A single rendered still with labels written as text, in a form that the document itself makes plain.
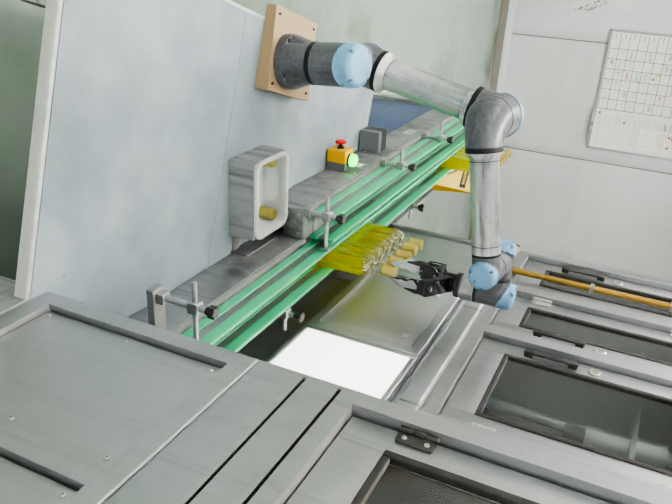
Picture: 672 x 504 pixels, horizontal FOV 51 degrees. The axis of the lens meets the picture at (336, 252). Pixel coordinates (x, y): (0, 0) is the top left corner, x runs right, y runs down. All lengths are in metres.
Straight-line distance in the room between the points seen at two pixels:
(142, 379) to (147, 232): 0.56
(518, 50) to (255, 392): 6.99
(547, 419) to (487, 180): 0.61
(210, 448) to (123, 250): 0.71
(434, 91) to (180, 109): 0.68
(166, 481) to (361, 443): 0.29
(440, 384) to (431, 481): 0.85
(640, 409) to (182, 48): 1.44
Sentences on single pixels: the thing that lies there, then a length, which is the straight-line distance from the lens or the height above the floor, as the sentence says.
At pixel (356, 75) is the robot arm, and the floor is 1.02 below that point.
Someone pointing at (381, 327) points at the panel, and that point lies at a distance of 2.04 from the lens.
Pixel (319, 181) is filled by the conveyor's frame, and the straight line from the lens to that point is 2.33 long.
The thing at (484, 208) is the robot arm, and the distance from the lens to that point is 1.81.
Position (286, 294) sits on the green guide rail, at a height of 0.92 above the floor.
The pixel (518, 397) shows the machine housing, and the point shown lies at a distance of 1.92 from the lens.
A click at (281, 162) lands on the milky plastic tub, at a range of 2.02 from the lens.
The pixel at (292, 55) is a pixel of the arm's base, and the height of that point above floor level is 0.84.
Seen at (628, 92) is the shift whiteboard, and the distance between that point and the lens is 7.80.
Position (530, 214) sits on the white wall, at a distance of 8.25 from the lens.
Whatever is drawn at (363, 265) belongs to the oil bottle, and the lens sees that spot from 2.09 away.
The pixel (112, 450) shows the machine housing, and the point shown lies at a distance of 1.08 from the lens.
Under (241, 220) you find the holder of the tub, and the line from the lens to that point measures 1.95.
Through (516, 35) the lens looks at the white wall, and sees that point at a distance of 7.90.
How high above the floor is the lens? 1.77
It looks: 22 degrees down
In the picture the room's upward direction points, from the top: 104 degrees clockwise
